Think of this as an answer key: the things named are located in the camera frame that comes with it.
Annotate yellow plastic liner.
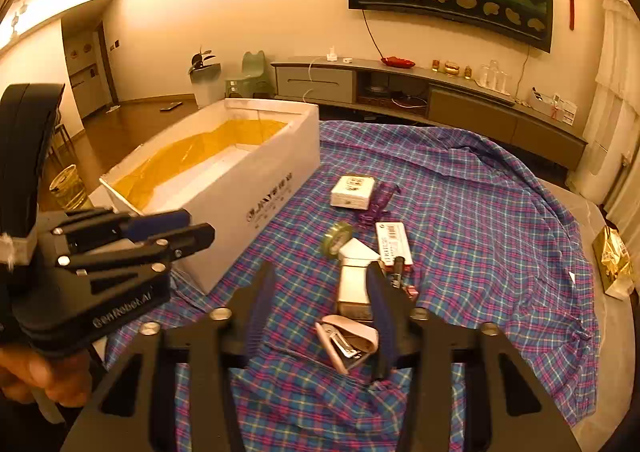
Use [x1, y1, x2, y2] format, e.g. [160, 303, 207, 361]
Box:
[112, 118, 290, 210]

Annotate white organizer box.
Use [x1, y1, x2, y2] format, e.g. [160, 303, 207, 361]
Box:
[530, 87, 578, 124]

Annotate white cardboard box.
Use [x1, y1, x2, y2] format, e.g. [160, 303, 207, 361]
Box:
[99, 98, 321, 294]

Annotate glass jar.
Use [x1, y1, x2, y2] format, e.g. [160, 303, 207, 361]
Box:
[49, 164, 88, 211]

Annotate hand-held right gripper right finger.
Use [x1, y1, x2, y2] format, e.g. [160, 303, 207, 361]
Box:
[365, 262, 583, 452]

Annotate white tissue pack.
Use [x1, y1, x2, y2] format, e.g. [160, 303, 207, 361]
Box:
[330, 175, 376, 209]

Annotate white curtain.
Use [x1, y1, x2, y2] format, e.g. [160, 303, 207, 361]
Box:
[567, 0, 640, 223]

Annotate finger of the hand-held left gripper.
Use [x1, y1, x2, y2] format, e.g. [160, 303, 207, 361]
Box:
[57, 223, 216, 283]
[50, 209, 192, 247]

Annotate green plastic chair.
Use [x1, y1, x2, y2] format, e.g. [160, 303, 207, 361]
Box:
[225, 50, 271, 99]

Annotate gold foil bag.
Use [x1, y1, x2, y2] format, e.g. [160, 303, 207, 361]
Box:
[592, 226, 633, 300]

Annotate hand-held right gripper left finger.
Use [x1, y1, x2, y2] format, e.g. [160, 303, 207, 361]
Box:
[60, 262, 278, 452]

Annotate television cable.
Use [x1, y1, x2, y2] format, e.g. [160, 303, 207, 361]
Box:
[362, 9, 388, 60]

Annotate grey television cabinet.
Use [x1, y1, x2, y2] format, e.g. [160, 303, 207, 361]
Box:
[270, 56, 588, 172]

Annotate small amber bottles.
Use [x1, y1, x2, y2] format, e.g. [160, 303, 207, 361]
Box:
[432, 59, 473, 79]

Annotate person's left hand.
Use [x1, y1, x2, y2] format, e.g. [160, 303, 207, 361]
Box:
[0, 346, 94, 408]

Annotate purple plastic clip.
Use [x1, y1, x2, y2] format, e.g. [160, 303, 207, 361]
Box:
[356, 183, 402, 228]

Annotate pink stapler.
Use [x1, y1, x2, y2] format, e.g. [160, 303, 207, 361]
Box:
[314, 314, 379, 375]

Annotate white staples box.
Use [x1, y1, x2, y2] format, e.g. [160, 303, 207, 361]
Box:
[375, 222, 414, 269]

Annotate green tape roll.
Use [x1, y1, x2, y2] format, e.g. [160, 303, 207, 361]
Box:
[320, 221, 353, 255]

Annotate white charger plug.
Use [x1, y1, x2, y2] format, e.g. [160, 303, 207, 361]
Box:
[336, 238, 383, 320]

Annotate blue plaid cloth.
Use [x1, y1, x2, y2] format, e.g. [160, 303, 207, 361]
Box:
[102, 119, 601, 452]

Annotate clear drinking glasses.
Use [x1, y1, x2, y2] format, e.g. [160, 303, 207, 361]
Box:
[477, 59, 511, 93]

